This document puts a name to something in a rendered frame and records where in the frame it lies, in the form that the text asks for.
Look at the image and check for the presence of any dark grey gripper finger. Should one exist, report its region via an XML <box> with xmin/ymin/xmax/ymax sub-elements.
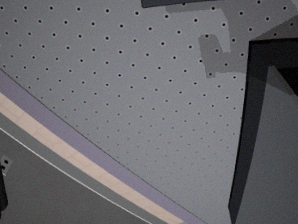
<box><xmin>0</xmin><ymin>162</ymin><xmax>8</xmax><ymax>219</ymax></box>

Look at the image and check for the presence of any dark grey plate nest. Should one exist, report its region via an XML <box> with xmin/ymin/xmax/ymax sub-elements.
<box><xmin>141</xmin><ymin>0</ymin><xmax>216</xmax><ymax>8</ymax></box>

